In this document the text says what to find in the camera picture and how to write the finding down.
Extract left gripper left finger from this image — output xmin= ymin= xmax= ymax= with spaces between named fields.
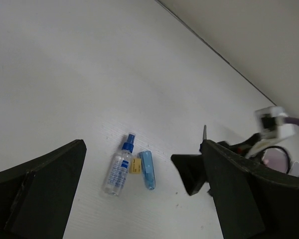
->
xmin=0 ymin=139 xmax=86 ymax=239

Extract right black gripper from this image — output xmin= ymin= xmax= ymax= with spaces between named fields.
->
xmin=170 ymin=131 xmax=292 ymax=196

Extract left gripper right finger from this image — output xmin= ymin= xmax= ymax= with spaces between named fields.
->
xmin=201 ymin=140 xmax=299 ymax=239

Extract yellow eraser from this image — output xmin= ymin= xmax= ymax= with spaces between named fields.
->
xmin=129 ymin=157 xmax=142 ymax=174

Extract blue spray bottle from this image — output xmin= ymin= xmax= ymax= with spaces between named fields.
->
xmin=104 ymin=133 xmax=136 ymax=196

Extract white six-slot organizer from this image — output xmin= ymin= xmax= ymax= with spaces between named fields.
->
xmin=262 ymin=145 xmax=299 ymax=177

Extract black handled scissors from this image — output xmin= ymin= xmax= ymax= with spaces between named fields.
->
xmin=202 ymin=125 xmax=207 ymax=140

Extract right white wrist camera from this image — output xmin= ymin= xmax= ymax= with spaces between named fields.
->
xmin=255 ymin=106 xmax=296 ymax=140

